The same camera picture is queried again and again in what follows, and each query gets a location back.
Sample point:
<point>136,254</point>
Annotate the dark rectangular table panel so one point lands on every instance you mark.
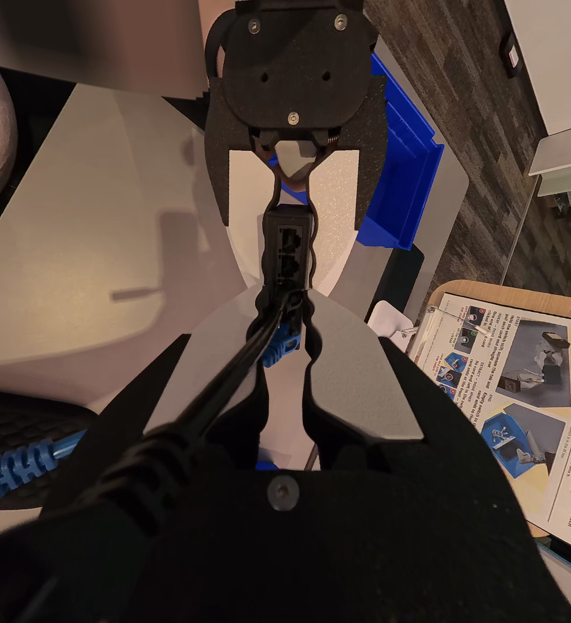
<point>383,277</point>

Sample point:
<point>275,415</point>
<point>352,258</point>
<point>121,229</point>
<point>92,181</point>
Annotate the black network switch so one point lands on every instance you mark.
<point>288,253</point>

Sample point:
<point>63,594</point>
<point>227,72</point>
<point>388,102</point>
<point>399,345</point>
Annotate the printed instruction poster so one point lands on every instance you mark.
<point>519,389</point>

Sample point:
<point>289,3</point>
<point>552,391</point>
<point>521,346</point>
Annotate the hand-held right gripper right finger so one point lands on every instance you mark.
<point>363,384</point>

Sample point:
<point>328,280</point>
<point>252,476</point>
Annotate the white stand base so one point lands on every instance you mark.
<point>391,319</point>

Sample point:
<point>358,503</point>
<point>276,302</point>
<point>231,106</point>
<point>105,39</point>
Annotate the blue plastic bin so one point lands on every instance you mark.
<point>402,156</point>

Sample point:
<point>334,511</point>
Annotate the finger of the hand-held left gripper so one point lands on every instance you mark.
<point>246,204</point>
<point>336,204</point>

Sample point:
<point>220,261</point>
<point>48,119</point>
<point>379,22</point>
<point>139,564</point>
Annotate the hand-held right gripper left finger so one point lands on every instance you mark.
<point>183,384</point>

